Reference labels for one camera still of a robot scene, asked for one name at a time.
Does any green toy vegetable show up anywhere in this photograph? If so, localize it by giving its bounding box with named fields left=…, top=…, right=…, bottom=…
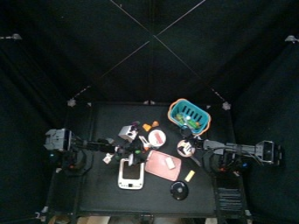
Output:
left=174, top=113, right=201, bottom=130

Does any white toy rice block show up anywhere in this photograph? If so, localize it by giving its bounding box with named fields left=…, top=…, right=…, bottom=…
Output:
left=162, top=157, right=177, bottom=170

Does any teal basket with orange rim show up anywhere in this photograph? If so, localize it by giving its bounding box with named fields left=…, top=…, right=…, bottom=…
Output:
left=166, top=98, right=212, bottom=137

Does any white toy kitchen scale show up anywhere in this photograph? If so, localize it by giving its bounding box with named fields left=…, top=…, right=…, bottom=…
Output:
left=116, top=157, right=145, bottom=191

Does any white plate with pink food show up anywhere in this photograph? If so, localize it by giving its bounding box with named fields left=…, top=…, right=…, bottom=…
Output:
left=146, top=128, right=168, bottom=148

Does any black round lid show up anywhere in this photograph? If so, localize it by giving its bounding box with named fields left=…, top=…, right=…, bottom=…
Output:
left=169, top=180, right=190, bottom=201

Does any small plate with toy food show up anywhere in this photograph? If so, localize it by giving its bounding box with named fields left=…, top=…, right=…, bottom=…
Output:
left=176, top=139, right=196, bottom=158

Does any black printed label panel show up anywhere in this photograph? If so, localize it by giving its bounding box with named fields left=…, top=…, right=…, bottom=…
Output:
left=216, top=186, right=245, bottom=214

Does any pink cutting board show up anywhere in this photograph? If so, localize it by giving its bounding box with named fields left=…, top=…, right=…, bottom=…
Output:
left=144, top=149, right=182, bottom=182

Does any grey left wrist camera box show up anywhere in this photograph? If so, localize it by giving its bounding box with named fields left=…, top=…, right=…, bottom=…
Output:
left=117, top=125, right=140, bottom=143

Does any white paper tag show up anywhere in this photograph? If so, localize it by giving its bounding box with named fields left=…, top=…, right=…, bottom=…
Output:
left=101, top=153, right=114, bottom=165

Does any yellow toy food slice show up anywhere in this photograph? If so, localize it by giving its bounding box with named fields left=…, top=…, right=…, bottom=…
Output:
left=182, top=170, right=196, bottom=183

